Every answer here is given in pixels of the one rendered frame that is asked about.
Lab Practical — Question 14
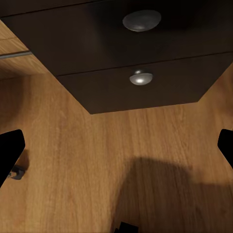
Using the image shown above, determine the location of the swivel chair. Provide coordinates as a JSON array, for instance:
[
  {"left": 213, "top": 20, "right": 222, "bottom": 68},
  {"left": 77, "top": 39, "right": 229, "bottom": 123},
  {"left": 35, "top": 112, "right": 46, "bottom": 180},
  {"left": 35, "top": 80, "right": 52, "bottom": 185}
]
[{"left": 6, "top": 164, "right": 26, "bottom": 180}]

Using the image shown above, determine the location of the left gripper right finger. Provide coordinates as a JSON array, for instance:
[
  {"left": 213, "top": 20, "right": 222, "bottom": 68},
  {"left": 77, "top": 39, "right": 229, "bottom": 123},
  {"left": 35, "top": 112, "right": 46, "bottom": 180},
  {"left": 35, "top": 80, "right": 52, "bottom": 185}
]
[{"left": 217, "top": 129, "right": 233, "bottom": 168}]

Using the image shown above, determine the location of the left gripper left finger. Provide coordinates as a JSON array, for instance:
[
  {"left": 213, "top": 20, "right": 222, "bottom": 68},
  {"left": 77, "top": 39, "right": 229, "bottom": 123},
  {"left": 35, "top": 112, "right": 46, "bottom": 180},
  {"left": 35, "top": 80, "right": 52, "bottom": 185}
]
[{"left": 0, "top": 129, "right": 25, "bottom": 188}]

